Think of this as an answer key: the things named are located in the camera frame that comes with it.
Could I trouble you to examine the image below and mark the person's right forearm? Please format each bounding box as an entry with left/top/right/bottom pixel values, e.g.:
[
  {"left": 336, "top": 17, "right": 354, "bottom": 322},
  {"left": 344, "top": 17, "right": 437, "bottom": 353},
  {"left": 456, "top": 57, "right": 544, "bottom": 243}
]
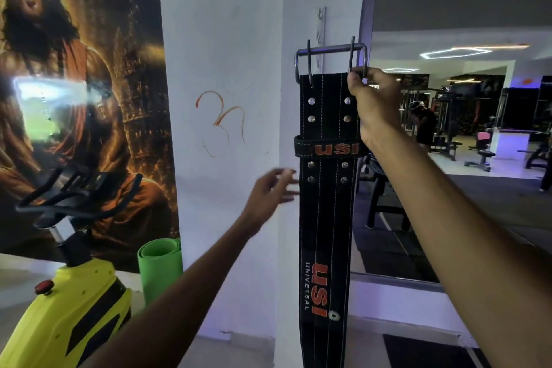
[{"left": 364, "top": 122, "right": 552, "bottom": 368}]

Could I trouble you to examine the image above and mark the green rolled yoga mat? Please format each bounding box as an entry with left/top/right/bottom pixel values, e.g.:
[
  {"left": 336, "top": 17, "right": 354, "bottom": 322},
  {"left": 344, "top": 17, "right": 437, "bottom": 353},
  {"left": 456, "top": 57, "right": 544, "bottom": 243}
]
[{"left": 137, "top": 237, "right": 184, "bottom": 307}]

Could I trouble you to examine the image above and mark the person's left hand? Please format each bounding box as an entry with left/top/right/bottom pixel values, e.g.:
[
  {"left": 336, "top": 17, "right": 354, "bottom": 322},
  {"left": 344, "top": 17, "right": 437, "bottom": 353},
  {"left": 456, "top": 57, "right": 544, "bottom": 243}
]
[{"left": 241, "top": 167, "right": 301, "bottom": 238}]

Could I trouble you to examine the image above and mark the person's left forearm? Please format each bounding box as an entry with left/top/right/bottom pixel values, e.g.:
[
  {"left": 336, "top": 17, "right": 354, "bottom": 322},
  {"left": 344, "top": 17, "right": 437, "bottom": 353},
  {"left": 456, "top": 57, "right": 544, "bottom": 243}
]
[{"left": 80, "top": 217, "right": 260, "bottom": 368}]

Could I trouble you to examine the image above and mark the large wall mirror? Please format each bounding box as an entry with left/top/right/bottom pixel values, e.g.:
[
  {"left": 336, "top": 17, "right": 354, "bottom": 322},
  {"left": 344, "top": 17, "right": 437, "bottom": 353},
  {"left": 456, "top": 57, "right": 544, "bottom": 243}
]
[{"left": 349, "top": 0, "right": 552, "bottom": 292}]

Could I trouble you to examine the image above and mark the person's right hand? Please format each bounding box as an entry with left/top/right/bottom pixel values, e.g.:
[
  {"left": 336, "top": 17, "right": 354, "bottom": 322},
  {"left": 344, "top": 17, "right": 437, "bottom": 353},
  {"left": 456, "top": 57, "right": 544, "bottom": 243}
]
[{"left": 347, "top": 66, "right": 406, "bottom": 149}]

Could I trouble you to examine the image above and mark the white metal wall hook rail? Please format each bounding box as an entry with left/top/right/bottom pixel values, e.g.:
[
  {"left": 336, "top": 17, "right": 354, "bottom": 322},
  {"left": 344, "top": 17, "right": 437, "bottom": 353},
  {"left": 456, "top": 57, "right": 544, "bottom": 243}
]
[{"left": 316, "top": 6, "right": 327, "bottom": 72}]

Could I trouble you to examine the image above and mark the black cable gym machine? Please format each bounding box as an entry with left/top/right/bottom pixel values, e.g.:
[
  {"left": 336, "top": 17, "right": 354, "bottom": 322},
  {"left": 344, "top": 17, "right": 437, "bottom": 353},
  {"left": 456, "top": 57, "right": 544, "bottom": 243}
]
[{"left": 430, "top": 87, "right": 463, "bottom": 161}]

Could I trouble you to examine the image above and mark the pink seat weight bench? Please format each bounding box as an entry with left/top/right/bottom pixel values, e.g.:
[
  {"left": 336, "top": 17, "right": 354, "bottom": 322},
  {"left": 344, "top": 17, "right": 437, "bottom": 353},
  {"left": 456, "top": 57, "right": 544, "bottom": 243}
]
[{"left": 464, "top": 131, "right": 497, "bottom": 173}]

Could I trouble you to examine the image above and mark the black leather weightlifting belt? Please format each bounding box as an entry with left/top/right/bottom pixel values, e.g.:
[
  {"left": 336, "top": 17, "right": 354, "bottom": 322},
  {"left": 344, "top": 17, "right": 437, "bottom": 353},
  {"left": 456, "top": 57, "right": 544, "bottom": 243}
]
[{"left": 294, "top": 37, "right": 370, "bottom": 368}]

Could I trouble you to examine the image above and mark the large deity wall poster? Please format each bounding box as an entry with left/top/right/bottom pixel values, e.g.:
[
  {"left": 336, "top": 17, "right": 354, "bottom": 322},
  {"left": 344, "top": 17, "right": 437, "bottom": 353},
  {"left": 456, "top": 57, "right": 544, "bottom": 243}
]
[{"left": 0, "top": 0, "right": 181, "bottom": 274}]

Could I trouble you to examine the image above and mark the yellow black exercise bike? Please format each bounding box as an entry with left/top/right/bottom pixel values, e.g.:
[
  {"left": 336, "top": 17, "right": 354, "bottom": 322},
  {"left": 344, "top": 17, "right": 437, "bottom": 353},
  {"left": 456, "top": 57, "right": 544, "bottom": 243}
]
[{"left": 0, "top": 167, "right": 144, "bottom": 368}]

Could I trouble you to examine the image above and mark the white reception counter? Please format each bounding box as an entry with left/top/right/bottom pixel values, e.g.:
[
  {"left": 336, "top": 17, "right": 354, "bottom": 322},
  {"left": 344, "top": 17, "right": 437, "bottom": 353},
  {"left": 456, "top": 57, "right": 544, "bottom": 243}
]
[{"left": 491, "top": 128, "right": 537, "bottom": 161}]

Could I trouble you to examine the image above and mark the hexagon ceiling light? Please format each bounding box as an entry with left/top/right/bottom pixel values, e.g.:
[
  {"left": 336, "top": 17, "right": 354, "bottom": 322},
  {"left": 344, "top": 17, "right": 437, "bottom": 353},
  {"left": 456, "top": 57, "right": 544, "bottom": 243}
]
[{"left": 419, "top": 47, "right": 493, "bottom": 60}]

